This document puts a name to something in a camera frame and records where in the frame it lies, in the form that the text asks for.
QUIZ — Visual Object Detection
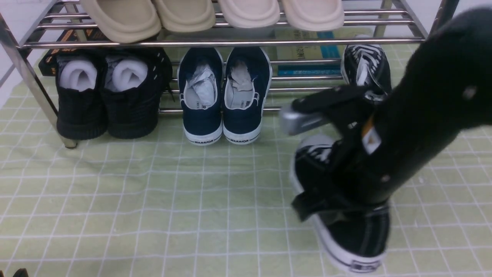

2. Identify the stainless steel shoe rack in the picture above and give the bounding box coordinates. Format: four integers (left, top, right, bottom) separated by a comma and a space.
0, 0, 460, 149

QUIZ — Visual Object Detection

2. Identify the navy slip-on shoe left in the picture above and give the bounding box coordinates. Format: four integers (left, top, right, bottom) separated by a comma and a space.
177, 47, 223, 146

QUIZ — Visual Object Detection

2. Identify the black knit shoe left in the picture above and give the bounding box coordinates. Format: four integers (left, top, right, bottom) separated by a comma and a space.
54, 50, 108, 140

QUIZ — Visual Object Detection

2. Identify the black knit shoe right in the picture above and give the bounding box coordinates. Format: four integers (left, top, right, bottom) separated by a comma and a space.
100, 47, 173, 140

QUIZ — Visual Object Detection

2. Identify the black canvas sneaker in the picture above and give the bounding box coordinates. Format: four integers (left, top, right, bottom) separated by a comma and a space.
341, 44, 392, 102
290, 134, 391, 274

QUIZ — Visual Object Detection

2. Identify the black orange shoe box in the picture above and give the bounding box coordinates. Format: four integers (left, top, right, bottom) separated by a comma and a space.
38, 29, 108, 77

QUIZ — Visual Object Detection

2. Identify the navy slip-on shoe right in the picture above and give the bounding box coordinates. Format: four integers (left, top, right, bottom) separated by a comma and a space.
223, 46, 273, 144

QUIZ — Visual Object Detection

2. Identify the green checked tablecloth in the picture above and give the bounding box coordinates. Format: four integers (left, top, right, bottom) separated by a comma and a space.
0, 72, 491, 277

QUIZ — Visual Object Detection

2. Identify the cream slipper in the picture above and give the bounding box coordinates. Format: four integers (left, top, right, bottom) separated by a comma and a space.
282, 0, 344, 32
218, 0, 281, 28

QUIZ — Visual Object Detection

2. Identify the beige slipper far left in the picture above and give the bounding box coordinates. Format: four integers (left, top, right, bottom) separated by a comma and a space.
80, 0, 162, 43

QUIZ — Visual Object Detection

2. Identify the green blue shoe box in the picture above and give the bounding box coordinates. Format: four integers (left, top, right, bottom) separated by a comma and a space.
274, 27, 372, 77

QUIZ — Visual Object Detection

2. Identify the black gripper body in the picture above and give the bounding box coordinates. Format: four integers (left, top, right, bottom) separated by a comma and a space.
291, 85, 392, 205

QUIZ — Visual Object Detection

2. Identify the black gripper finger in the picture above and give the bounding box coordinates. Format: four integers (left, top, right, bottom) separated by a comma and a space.
317, 206, 389, 227
291, 191, 339, 222

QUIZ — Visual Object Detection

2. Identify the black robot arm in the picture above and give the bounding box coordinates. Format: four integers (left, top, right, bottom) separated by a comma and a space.
292, 6, 491, 221

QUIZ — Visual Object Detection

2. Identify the black knit shoe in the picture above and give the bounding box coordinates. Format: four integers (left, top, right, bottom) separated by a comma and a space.
54, 50, 108, 140
100, 47, 173, 140

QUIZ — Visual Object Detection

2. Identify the beige slipper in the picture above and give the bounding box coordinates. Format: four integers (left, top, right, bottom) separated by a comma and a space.
80, 0, 162, 43
153, 0, 216, 33

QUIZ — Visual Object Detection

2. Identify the cream slipper far right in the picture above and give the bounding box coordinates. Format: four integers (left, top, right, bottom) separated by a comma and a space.
282, 0, 344, 32

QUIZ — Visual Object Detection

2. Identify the black object bottom corner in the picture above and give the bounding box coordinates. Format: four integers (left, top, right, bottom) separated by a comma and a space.
13, 268, 29, 277

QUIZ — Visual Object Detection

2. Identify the navy slip-on shoe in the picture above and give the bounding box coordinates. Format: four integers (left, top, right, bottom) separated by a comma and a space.
177, 47, 223, 146
223, 46, 273, 144

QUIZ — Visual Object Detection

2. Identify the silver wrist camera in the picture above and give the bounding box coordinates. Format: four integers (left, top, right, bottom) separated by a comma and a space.
278, 105, 330, 136

